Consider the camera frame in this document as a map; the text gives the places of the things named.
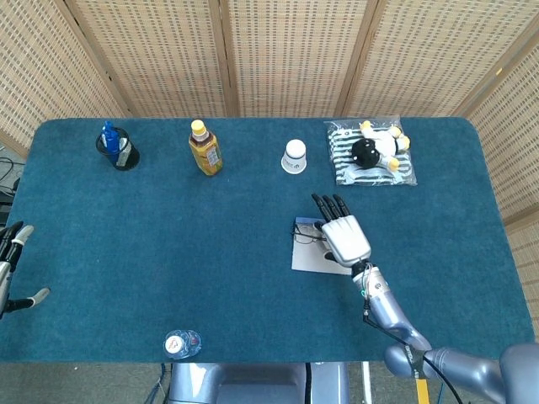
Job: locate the white card with glasses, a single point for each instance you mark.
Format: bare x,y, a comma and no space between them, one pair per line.
307,256

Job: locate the blue carpet table cover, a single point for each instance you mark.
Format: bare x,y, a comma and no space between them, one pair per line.
168,252

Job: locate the clear water bottle white cap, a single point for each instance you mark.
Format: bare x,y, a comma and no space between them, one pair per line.
174,343

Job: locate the woven wicker folding screen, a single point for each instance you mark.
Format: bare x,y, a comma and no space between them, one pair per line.
273,63

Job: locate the black white plush toy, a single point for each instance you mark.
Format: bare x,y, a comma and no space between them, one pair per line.
366,153

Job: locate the dark-framed eyeglasses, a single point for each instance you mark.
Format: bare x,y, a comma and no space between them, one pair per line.
303,236

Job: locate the yellow corn tea bottle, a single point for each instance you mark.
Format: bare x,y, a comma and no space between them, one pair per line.
206,155

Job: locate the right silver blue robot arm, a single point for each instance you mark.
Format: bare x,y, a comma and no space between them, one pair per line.
387,311

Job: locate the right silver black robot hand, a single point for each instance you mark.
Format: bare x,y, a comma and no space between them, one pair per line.
345,240

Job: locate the grey blue robot torso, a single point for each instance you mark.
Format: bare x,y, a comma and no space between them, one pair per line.
252,383

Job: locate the blue snack packet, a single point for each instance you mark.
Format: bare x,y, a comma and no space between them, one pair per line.
110,139

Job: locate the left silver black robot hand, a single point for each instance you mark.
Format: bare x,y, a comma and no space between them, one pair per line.
12,248

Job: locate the striped cloth in plastic bag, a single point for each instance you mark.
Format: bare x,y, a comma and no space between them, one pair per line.
345,168

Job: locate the white paper cup blue print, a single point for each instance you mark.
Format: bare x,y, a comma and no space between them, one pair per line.
295,157

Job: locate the black mesh pen holder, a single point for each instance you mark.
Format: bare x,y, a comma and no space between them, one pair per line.
131,157

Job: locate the silver foil packet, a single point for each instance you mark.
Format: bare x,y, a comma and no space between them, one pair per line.
123,153

